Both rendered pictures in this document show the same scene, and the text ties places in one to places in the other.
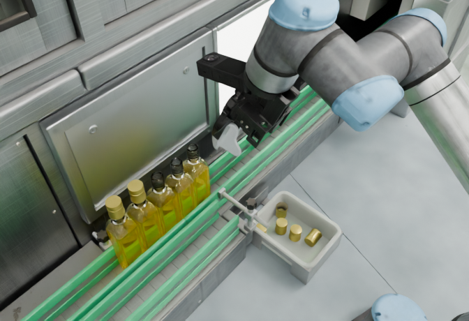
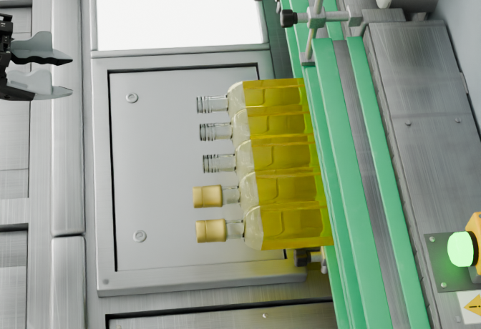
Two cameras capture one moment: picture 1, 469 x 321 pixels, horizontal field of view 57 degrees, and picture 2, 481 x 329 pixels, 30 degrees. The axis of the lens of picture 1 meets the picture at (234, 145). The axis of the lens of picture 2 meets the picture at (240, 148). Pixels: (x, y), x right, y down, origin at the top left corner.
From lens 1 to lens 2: 1.02 m
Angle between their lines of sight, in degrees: 43
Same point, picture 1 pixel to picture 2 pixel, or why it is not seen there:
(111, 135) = (167, 214)
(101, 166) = not seen: hidden behind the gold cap
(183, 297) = (399, 151)
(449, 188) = not seen: outside the picture
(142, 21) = (39, 152)
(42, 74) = (39, 277)
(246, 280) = (463, 25)
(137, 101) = (137, 172)
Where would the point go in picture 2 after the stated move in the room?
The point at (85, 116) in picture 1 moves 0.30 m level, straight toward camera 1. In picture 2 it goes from (109, 242) to (99, 227)
